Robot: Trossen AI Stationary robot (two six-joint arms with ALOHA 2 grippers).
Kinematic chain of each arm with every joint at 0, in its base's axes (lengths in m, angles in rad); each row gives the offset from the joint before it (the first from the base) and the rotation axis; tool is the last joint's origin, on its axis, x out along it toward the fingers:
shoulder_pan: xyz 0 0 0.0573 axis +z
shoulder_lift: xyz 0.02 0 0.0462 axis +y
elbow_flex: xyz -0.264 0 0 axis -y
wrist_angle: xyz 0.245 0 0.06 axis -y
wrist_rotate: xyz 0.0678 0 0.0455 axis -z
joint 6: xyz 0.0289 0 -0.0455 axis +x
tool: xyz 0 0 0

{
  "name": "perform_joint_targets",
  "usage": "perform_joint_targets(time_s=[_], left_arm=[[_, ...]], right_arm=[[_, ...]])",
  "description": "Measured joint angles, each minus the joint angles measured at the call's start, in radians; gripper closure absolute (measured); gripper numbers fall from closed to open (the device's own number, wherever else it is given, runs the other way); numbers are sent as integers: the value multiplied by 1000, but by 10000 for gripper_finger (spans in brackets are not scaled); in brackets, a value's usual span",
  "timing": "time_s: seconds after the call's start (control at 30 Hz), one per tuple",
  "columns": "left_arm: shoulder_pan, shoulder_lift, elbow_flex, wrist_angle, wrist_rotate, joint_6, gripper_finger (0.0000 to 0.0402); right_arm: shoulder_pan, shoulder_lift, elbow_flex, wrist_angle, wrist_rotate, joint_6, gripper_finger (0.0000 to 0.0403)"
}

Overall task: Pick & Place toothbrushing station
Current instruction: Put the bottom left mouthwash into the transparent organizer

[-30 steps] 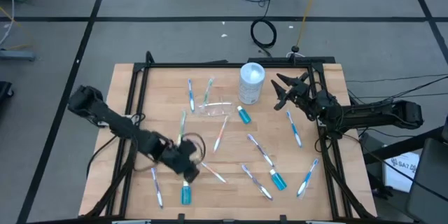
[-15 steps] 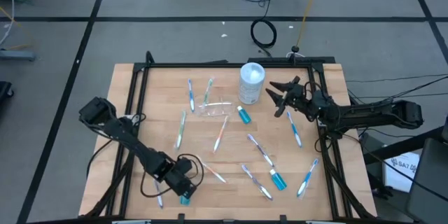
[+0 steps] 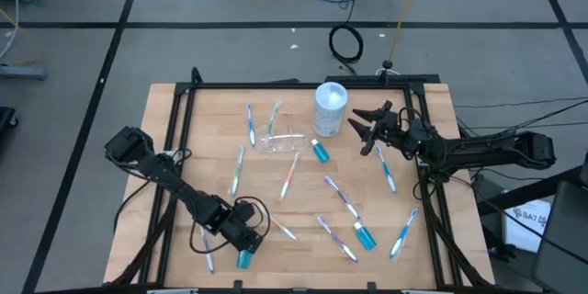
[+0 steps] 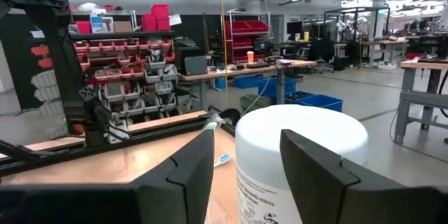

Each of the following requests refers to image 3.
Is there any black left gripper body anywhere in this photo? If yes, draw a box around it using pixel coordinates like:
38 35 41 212
219 220 266 254

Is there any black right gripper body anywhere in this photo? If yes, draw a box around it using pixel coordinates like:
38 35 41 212
372 99 417 153

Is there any small teal mouthwash bottle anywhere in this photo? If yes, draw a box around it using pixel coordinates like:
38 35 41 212
235 250 254 271
311 138 331 164
352 220 378 252

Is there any orange toothbrush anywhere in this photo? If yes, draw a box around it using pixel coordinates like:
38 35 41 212
278 151 301 202
268 214 299 242

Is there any purple toothbrush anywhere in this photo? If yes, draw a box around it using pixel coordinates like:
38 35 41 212
200 227 216 276
316 215 359 265
323 175 361 221

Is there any green toothbrush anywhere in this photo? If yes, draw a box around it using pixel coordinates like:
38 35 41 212
265 102 281 141
229 144 246 198

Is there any clear plastic container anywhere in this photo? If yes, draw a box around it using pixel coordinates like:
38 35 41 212
254 123 310 154

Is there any white wipes canister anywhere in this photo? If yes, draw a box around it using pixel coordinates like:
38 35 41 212
311 81 349 139

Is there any black metal beam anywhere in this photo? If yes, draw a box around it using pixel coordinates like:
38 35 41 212
476 164 588 217

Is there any white printed box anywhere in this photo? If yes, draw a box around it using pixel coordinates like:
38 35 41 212
503 199 552 254

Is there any black caster foot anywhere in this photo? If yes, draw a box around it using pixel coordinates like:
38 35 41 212
0 106 19 143

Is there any grey metal bar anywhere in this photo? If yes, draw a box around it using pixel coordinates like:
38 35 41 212
0 64 49 82

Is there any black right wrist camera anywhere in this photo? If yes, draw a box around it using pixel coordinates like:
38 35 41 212
359 136 379 157

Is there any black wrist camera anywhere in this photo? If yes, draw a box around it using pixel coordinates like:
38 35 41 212
359 136 379 157
232 200 256 222

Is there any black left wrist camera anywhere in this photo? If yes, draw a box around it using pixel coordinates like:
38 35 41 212
232 200 256 222

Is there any black camera stand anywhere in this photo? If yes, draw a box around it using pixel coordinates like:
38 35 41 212
379 59 401 85

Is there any black coiled cable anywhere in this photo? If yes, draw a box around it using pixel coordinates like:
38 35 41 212
327 0 367 76

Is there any black aluminium table frame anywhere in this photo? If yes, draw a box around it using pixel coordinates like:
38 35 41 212
107 66 495 294

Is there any yellow hanging cable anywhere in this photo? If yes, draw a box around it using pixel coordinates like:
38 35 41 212
388 0 426 63

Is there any white cable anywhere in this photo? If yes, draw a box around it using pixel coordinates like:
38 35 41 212
0 0 22 61

